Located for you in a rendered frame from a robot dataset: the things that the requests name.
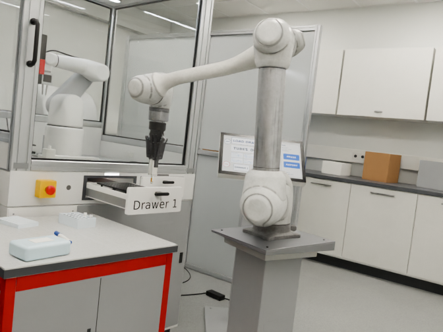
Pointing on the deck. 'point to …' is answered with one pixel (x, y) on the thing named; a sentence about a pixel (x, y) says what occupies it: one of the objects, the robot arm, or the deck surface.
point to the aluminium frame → (20, 79)
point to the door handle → (35, 42)
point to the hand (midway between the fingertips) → (153, 166)
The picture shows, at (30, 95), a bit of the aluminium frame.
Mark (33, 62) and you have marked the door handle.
